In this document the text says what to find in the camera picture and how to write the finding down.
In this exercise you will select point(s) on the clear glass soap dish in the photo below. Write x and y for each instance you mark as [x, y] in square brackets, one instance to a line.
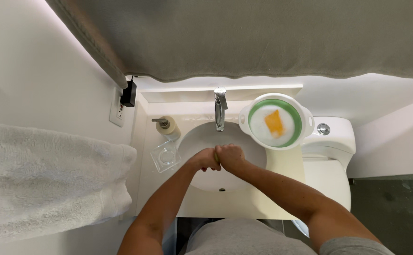
[165, 156]

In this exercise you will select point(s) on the person's left fingers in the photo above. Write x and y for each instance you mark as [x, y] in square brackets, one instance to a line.
[211, 168]

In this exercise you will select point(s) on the white sink vanity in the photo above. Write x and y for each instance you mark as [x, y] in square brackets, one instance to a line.
[220, 155]

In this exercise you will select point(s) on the person's left hand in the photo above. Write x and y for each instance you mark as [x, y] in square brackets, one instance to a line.
[204, 160]

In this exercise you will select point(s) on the orange sponge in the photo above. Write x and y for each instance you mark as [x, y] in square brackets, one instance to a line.
[274, 123]

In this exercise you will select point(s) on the green sponge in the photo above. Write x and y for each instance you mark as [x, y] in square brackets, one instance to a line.
[216, 158]

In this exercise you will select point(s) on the person's right fingers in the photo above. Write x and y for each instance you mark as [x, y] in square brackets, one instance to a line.
[224, 148]

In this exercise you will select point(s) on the cream soap dispenser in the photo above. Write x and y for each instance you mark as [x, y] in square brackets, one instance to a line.
[168, 126]

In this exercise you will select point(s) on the chrome flush button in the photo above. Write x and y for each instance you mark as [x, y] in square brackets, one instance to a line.
[323, 129]

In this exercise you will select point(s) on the white toilet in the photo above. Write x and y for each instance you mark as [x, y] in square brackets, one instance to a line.
[328, 163]

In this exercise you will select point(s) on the person's right hand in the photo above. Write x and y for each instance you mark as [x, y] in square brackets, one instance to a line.
[232, 156]

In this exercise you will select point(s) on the chrome faucet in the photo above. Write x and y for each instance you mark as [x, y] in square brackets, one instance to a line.
[220, 108]

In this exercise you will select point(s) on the white green collapsible basin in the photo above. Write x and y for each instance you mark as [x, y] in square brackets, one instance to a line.
[276, 121]

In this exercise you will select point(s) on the black power adapter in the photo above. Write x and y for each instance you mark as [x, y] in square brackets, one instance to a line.
[129, 93]

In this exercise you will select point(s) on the white towel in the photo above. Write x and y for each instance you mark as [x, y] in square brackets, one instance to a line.
[47, 180]

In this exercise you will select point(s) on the white wall outlet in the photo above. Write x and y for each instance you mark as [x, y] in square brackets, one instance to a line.
[117, 110]

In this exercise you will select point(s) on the person's grey clothing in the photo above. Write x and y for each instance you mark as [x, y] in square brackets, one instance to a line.
[263, 239]

